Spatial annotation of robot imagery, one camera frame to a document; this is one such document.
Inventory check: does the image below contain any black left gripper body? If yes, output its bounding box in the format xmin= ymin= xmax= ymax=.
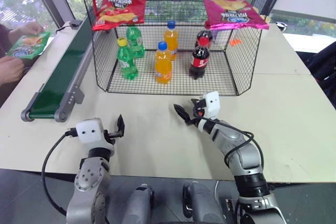
xmin=103 ymin=129 xmax=122 ymax=146

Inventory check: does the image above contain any person in dark clothing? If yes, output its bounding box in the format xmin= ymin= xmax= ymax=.
xmin=306 ymin=41 xmax=336 ymax=110

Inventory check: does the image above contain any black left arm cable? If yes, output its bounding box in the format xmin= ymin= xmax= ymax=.
xmin=41 ymin=127 xmax=79 ymax=216

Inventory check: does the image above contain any person's right hand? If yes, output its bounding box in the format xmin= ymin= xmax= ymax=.
xmin=0 ymin=55 xmax=26 ymax=84

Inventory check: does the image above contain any red potato chips bag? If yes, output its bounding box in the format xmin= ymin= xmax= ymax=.
xmin=91 ymin=0 xmax=148 ymax=32

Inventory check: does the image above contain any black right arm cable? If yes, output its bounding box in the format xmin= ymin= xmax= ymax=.
xmin=201 ymin=118 xmax=265 ymax=169

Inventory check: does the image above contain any person's left hand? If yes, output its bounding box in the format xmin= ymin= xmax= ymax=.
xmin=15 ymin=21 xmax=45 ymax=41

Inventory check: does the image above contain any orange soda bottle blue cap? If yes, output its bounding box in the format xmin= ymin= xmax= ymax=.
xmin=154 ymin=41 xmax=173 ymax=86
xmin=163 ymin=20 xmax=180 ymax=61

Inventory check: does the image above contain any white round device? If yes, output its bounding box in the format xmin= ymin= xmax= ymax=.
xmin=276 ymin=21 xmax=290 ymax=33

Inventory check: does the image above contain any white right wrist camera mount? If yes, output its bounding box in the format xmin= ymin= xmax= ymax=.
xmin=204 ymin=91 xmax=220 ymax=119

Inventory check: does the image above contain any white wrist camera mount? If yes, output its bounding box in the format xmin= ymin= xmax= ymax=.
xmin=75 ymin=118 xmax=116 ymax=148
xmin=204 ymin=91 xmax=220 ymax=119

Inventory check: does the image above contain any magenta potato chips bag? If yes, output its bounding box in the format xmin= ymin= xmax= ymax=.
xmin=203 ymin=0 xmax=270 ymax=31

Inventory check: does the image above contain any black wire mesh cage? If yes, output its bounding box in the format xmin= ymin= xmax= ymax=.
xmin=76 ymin=0 xmax=283 ymax=97

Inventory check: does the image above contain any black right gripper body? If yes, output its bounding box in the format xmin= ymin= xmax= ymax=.
xmin=187 ymin=102 xmax=207 ymax=126

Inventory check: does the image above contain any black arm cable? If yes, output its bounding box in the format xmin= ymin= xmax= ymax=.
xmin=41 ymin=127 xmax=79 ymax=216
xmin=201 ymin=118 xmax=265 ymax=169

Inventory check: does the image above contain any grey rounded robot body part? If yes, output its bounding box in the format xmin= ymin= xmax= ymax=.
xmin=128 ymin=183 xmax=156 ymax=224
xmin=182 ymin=181 xmax=227 ymax=224

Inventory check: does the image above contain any cola bottle red cap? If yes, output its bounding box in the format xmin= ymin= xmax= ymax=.
xmin=194 ymin=30 xmax=214 ymax=49
xmin=188 ymin=37 xmax=210 ymax=80

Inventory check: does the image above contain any green conveyor belt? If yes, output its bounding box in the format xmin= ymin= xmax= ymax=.
xmin=20 ymin=15 xmax=94 ymax=123

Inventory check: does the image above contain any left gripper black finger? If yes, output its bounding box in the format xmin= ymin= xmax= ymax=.
xmin=117 ymin=114 xmax=126 ymax=138

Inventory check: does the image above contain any green potato chips bag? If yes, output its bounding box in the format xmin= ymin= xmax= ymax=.
xmin=5 ymin=31 xmax=51 ymax=61

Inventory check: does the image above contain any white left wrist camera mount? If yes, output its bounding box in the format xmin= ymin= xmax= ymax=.
xmin=75 ymin=118 xmax=116 ymax=148

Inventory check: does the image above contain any green soda bottle yellow cap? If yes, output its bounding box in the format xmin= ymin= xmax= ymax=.
xmin=116 ymin=37 xmax=139 ymax=81

